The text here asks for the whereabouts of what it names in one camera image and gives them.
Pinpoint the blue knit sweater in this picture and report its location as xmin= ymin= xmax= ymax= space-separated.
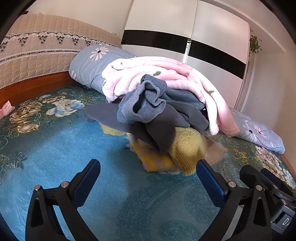
xmin=117 ymin=74 xmax=207 ymax=124

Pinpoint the beige garment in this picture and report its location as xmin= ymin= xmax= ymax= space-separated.
xmin=203 ymin=137 xmax=228 ymax=166

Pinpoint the yellow white fuzzy garment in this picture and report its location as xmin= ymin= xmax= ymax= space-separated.
xmin=126 ymin=134 xmax=181 ymax=174

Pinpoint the green wall plant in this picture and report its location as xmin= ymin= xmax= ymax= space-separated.
xmin=249 ymin=35 xmax=263 ymax=55

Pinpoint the white wardrobe with black stripe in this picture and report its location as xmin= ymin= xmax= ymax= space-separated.
xmin=120 ymin=0 xmax=252 ymax=114

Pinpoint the small pink cloth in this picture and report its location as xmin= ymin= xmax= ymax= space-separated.
xmin=0 ymin=100 xmax=15 ymax=117

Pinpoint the beige quilted headboard cover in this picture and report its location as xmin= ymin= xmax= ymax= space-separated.
xmin=0 ymin=13 xmax=122 ymax=90

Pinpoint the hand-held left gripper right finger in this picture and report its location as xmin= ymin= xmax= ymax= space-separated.
xmin=196 ymin=159 xmax=272 ymax=241

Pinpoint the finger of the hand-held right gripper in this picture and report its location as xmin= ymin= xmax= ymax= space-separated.
xmin=239 ymin=164 xmax=271 ymax=193
xmin=260 ymin=168 xmax=296 ymax=197

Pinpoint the yellow knit sweater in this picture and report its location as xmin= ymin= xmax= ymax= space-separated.
xmin=99 ymin=123 xmax=208 ymax=175

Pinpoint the pink fleece garment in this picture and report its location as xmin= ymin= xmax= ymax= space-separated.
xmin=102 ymin=56 xmax=241 ymax=137

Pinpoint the blue daisy print pillow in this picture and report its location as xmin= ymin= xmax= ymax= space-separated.
xmin=228 ymin=108 xmax=286 ymax=154
xmin=69 ymin=44 xmax=137 ymax=95

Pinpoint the dark grey garment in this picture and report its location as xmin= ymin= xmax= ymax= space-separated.
xmin=84 ymin=103 xmax=210 ymax=154

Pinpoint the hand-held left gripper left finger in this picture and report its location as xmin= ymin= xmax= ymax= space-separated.
xmin=25 ymin=159 xmax=101 ymax=241

